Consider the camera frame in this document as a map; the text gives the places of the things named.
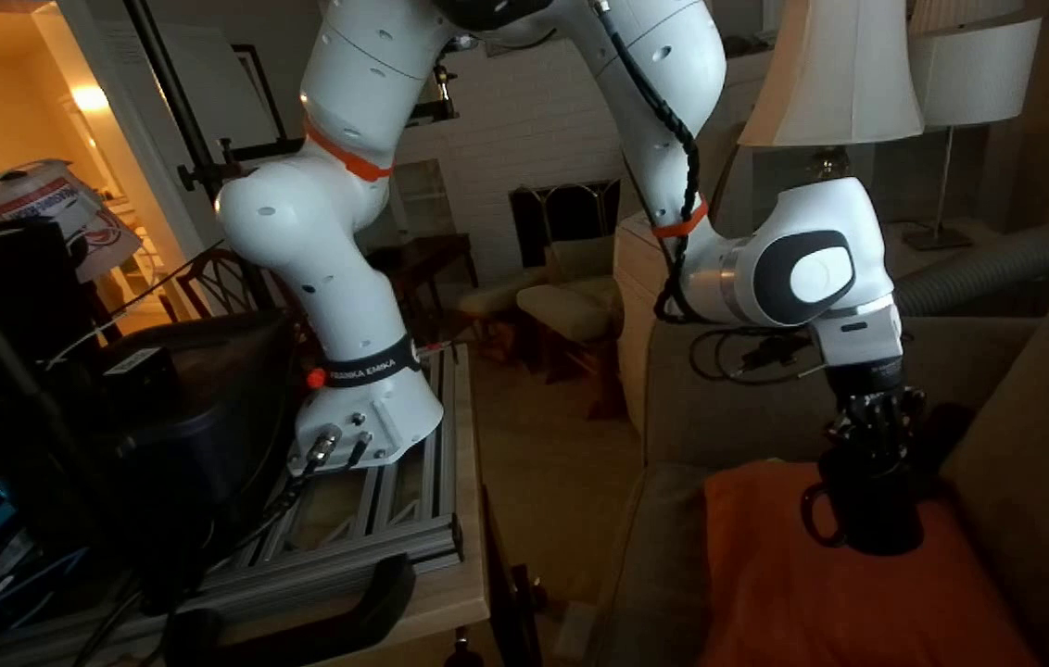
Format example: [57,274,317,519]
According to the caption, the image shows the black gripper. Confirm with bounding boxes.
[820,351,930,485]

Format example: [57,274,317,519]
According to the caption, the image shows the orange pillow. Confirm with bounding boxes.
[701,457,1045,667]

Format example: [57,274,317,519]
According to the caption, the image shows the beige fabric sofa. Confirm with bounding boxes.
[584,251,1049,667]

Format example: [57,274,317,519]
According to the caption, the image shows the lamp side table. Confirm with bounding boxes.
[885,219,1021,286]

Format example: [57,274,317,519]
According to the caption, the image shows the grey rounded cushion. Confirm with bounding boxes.
[906,219,1049,319]

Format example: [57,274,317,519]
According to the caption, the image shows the white air purifier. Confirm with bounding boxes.
[613,210,701,438]

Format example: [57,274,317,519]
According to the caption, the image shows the beige cushioned chair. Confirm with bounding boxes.
[459,236,627,385]

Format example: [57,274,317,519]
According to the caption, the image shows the white shade lamp glass base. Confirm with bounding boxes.
[737,0,926,184]

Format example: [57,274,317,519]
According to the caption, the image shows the white shade lamp thin stem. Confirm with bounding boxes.
[909,12,1049,256]

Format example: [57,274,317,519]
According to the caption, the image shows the dark fireplace opening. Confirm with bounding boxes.
[506,180,627,270]

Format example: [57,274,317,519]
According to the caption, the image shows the black equipment box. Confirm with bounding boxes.
[51,315,305,584]

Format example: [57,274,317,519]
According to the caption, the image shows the thin black stand pole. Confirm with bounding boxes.
[124,0,305,251]

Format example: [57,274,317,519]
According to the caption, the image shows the white bag with red print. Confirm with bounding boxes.
[0,154,145,290]

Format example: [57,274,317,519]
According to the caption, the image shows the thick black tripod leg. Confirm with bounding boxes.
[0,226,183,621]

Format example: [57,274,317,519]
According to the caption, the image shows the orange cable strap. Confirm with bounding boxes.
[653,198,715,244]
[300,122,397,184]

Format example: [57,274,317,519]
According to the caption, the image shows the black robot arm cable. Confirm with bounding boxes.
[592,5,827,390]

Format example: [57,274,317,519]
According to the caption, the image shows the aluminium frame robot table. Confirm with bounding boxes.
[176,338,497,645]

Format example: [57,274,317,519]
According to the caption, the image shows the black stereo camera on stand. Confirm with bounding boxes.
[405,60,469,127]

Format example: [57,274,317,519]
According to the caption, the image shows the black curved handle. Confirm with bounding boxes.
[161,553,421,667]

